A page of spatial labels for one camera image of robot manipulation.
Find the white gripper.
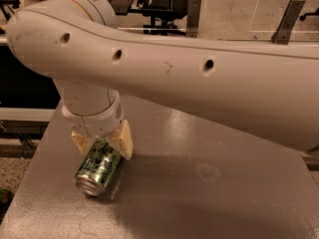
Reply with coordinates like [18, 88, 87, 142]
[62, 90, 134, 160]

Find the green soda can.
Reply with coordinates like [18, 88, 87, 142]
[75, 139, 121, 196]

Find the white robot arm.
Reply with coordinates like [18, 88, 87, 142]
[6, 0, 319, 155]

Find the dark square stool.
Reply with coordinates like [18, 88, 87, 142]
[108, 0, 134, 16]

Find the metal railing bar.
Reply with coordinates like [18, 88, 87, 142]
[0, 35, 8, 46]

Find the black office chair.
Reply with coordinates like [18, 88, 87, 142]
[131, 0, 188, 36]

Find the middle metal bracket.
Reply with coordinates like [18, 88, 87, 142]
[185, 0, 201, 38]

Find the metal bracket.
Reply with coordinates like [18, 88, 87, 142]
[271, 0, 306, 45]
[185, 0, 201, 38]

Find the right metal bracket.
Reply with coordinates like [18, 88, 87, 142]
[271, 0, 306, 45]

